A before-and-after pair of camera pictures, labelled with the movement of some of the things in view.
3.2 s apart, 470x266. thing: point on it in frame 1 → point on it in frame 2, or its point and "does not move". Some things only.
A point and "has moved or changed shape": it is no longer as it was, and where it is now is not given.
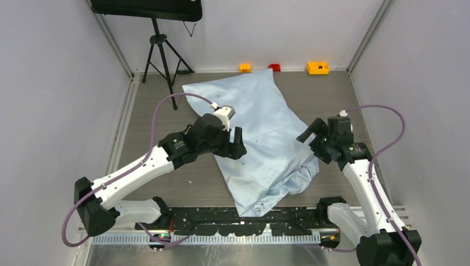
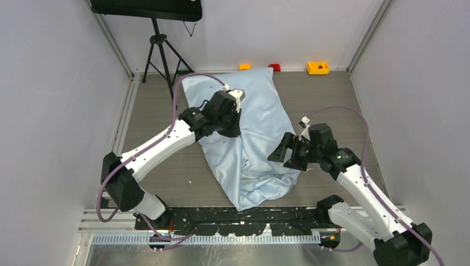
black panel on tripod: x=181 y=10 does not move
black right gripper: x=315 y=147 → x=290 y=141
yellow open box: x=317 y=68 does not move
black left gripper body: x=220 y=146 → x=228 y=126
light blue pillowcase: x=281 y=159 has moved or changed shape
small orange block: x=245 y=68 does not move
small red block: x=276 y=67 does not move
